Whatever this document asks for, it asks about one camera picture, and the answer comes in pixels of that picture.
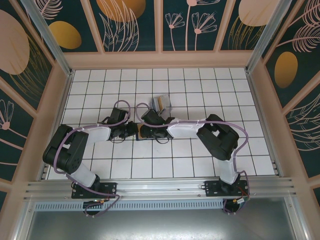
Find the navy blue card holder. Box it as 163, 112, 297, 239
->
136, 121, 152, 143

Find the clear acrylic card box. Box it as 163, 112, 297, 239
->
150, 93, 174, 114

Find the grey metal sheet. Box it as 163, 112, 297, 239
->
24, 209, 301, 240

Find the aluminium mounting rail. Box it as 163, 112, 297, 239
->
23, 176, 298, 201

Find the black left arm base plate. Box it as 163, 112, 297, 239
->
71, 182, 118, 200

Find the slotted grey cable duct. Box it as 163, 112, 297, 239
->
33, 201, 225, 211

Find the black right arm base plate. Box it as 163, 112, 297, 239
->
204, 180, 251, 197

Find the aluminium frame post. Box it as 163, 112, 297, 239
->
21, 0, 75, 77
245, 0, 288, 75

